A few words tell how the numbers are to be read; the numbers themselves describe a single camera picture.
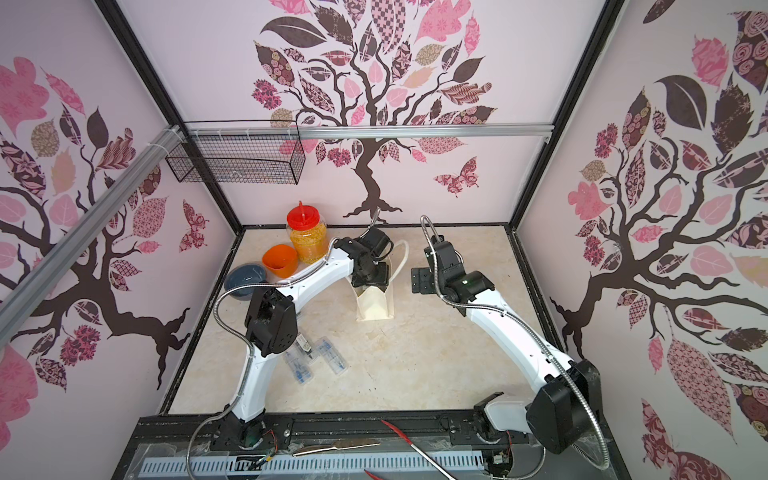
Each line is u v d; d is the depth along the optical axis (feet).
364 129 3.05
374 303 3.02
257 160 2.65
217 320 1.71
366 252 2.30
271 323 1.83
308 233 3.23
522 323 1.53
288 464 2.29
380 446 2.38
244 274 3.30
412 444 2.30
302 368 2.74
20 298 1.65
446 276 1.93
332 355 2.80
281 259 3.61
